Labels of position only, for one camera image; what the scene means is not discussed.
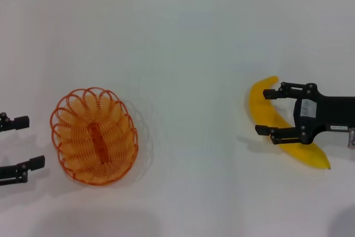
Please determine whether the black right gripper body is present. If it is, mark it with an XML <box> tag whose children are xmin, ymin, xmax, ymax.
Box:
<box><xmin>293</xmin><ymin>83</ymin><xmax>355</xmax><ymax>145</ymax></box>

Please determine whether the yellow banana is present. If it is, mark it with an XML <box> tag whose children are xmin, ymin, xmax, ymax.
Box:
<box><xmin>247</xmin><ymin>75</ymin><xmax>332</xmax><ymax>170</ymax></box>

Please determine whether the orange plastic wire basket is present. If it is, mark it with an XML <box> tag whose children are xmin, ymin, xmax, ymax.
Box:
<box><xmin>49</xmin><ymin>87</ymin><xmax>139</xmax><ymax>186</ymax></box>

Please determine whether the silver cylindrical connector plug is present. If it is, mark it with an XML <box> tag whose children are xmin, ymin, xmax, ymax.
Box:
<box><xmin>347</xmin><ymin>127</ymin><xmax>355</xmax><ymax>149</ymax></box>

